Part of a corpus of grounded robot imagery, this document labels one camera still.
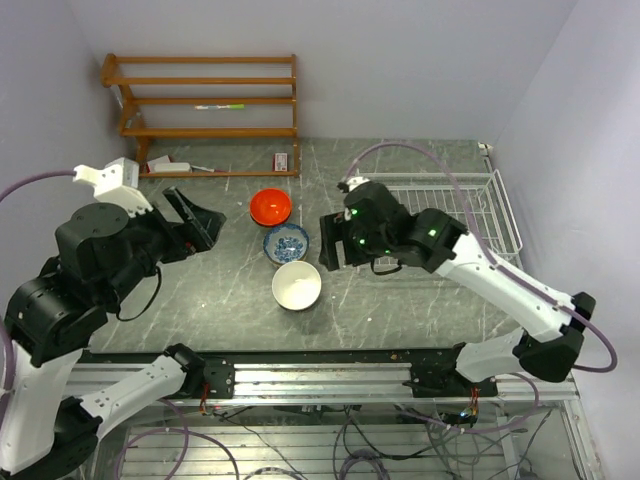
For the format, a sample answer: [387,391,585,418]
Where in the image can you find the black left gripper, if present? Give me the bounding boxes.
[102,183,226,304]

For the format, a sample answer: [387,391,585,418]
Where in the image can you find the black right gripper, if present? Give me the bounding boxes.
[318,211,393,271]

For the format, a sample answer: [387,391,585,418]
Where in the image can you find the white ribbed bowl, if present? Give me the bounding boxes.
[271,261,322,311]

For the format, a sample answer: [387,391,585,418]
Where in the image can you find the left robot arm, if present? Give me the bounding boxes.
[1,188,226,479]

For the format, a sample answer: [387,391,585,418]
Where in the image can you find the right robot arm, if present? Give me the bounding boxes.
[319,177,596,396]

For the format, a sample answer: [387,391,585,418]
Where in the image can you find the wooden shelf rack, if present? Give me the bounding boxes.
[100,53,301,177]

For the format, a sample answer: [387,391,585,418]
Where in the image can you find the red white marker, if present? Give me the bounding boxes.
[191,165,219,174]

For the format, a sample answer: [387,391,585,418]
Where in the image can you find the blue patterned white bowl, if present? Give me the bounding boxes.
[263,223,310,266]

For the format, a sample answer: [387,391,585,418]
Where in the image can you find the white flat box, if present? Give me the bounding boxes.
[146,155,192,174]

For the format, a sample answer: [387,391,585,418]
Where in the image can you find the orange bowl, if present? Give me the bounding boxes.
[249,188,293,227]

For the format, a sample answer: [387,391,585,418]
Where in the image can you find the red white small box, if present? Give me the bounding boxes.
[272,152,289,172]

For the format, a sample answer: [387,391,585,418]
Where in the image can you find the green white pen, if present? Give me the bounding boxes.
[194,104,245,111]

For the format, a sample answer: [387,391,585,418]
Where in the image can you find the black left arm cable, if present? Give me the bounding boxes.
[115,265,163,323]

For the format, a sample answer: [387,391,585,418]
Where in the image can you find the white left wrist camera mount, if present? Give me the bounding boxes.
[73,157,153,218]

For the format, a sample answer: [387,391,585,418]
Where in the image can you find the white wire dish rack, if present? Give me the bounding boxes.
[362,170,523,266]

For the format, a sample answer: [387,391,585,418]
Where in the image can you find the aluminium rail frame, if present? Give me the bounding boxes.
[74,360,603,479]

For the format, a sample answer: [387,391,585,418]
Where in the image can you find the white corner bracket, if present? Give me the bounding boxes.
[477,142,493,156]

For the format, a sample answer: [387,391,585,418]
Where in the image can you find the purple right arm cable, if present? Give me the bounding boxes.
[344,141,618,374]

